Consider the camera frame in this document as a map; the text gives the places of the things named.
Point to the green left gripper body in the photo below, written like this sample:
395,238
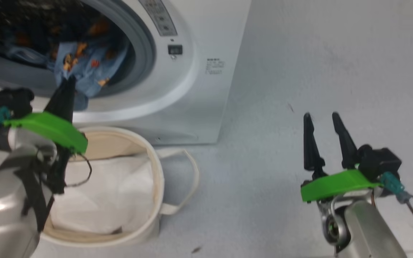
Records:
48,127

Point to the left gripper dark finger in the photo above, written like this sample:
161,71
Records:
72,100
59,104

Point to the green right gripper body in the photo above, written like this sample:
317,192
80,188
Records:
335,184

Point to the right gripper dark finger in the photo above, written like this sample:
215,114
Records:
346,147
313,150

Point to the blue patterned garment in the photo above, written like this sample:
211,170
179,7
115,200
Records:
84,64

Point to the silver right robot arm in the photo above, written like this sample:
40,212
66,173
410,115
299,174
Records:
368,229

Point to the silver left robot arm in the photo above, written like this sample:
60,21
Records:
2,208

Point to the white cloth in basket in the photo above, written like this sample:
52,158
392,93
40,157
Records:
113,190

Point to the cream canvas laundry basket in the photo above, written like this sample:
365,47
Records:
156,186

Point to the white front-load washing machine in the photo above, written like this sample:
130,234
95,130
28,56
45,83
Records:
199,107

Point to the grey warning sticker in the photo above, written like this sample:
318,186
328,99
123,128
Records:
160,18

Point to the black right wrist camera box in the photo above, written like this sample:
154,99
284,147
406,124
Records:
380,161

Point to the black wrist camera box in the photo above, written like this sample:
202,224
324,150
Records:
380,161
13,100

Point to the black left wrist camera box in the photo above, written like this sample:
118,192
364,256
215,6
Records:
13,100

